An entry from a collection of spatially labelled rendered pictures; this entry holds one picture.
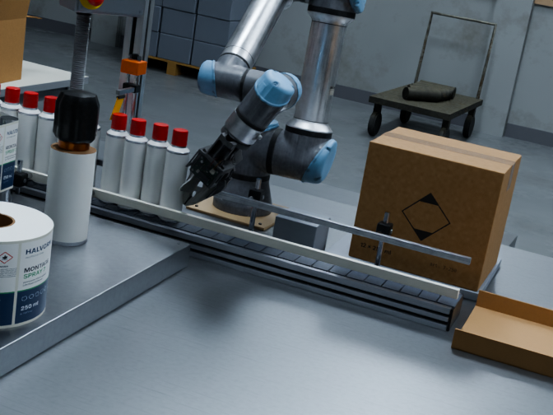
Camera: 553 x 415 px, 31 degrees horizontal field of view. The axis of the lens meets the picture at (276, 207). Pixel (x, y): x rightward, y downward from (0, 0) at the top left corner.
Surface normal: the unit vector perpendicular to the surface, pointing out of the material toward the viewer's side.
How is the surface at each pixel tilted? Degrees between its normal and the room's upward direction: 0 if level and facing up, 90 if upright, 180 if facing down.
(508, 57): 90
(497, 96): 90
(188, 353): 0
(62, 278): 0
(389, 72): 90
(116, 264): 0
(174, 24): 90
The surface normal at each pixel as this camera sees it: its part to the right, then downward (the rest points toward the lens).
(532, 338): 0.16, -0.95
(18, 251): 0.68, 0.31
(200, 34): -0.39, 0.20
